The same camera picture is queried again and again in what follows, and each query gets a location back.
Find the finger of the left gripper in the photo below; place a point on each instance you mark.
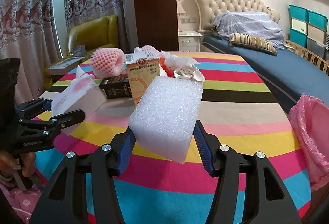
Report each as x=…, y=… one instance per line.
x=33, y=108
x=55, y=123

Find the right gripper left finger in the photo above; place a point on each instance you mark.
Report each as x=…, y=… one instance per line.
x=80, y=180

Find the white tissue paper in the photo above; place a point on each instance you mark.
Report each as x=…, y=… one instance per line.
x=82, y=93

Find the black small box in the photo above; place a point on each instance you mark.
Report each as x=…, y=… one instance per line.
x=116, y=87

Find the pink foam fruit net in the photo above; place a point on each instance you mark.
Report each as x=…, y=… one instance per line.
x=108, y=62

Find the orange white carton box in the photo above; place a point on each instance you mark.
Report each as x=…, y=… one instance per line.
x=142, y=68

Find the white foam block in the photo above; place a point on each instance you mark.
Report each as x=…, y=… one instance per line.
x=165, y=117

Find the white red wrapper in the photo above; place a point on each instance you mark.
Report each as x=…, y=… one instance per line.
x=181, y=67

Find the pink lined trash bin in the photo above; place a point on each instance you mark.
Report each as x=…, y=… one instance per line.
x=309, y=120

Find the person's left hand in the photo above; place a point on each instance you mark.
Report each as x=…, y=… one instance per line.
x=9, y=164

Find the flat box on armchair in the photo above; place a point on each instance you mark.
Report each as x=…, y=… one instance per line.
x=65, y=66

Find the small picture card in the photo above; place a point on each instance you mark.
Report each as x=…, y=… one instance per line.
x=79, y=51

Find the striped colourful tablecloth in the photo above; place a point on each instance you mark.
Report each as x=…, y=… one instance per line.
x=165, y=181

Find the yellow leather armchair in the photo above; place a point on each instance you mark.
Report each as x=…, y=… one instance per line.
x=95, y=35

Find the blue bed mattress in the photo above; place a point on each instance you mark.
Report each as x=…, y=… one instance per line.
x=287, y=75

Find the patterned lace curtain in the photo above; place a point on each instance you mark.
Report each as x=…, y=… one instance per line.
x=37, y=33

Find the grey clear storage box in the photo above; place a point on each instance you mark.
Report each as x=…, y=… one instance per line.
x=316, y=47

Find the striped gold pillow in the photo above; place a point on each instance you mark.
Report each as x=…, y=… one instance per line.
x=252, y=42

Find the white nightstand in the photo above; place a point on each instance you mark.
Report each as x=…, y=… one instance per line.
x=189, y=41

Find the teal storage bin lower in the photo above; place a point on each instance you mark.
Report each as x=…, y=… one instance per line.
x=298, y=37

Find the teal storage bin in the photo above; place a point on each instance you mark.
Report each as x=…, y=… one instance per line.
x=298, y=12
x=298, y=37
x=318, y=19

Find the beige storage box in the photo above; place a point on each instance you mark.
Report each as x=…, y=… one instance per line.
x=316, y=33

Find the dark wooden door panel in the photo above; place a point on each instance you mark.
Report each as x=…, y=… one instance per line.
x=157, y=24

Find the blue grey folded duvet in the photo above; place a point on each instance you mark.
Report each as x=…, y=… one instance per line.
x=253, y=23

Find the white drawer storage box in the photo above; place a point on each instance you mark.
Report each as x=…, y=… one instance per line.
x=299, y=25

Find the teal storage bin upper right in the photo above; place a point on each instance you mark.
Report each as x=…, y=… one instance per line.
x=318, y=19

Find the teal storage bin upper left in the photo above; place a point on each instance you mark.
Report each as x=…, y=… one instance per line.
x=298, y=12

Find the beige tufted headboard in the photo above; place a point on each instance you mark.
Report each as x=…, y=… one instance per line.
x=209, y=9

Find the wooden crib rail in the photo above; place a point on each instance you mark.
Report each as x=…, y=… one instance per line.
x=307, y=55

